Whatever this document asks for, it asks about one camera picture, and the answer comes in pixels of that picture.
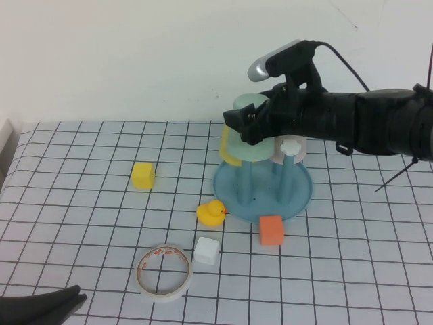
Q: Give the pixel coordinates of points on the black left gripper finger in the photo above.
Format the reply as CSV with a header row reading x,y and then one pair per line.
x,y
40,303
50,317

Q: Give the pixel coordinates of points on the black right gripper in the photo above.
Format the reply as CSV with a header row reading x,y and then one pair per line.
x,y
287,111

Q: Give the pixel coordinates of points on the light green plastic cup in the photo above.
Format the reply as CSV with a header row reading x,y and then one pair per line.
x,y
250,152

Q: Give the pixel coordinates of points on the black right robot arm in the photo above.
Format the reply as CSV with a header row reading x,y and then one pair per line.
x,y
372,122

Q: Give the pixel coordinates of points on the yellow plastic cup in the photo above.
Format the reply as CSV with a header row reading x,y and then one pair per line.
x,y
225,149

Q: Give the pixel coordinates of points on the pale pink plastic cup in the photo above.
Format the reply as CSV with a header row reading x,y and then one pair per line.
x,y
275,152

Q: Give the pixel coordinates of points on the blue cup stand with pegs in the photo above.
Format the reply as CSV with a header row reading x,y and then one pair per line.
x,y
264,203

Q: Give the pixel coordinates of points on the grey checked tablecloth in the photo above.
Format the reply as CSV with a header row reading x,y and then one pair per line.
x,y
67,210

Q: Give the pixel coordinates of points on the yellow rubber duck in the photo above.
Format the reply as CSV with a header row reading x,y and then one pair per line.
x,y
209,216

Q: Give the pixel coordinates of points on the orange foam cube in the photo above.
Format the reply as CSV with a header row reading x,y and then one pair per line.
x,y
270,232

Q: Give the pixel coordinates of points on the white tape roll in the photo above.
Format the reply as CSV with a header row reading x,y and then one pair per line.
x,y
162,297

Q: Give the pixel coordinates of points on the yellow foam cube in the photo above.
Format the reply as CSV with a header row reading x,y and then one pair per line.
x,y
142,176

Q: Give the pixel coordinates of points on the white foam cube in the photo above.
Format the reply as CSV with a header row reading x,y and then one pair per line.
x,y
205,252

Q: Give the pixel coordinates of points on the black zip tie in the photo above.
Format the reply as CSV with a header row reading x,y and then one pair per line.
x,y
395,176

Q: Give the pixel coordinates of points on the white ledge beside table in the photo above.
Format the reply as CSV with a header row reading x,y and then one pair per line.
x,y
5,135

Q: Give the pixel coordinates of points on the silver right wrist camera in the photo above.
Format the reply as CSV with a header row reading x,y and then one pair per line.
x,y
280,59

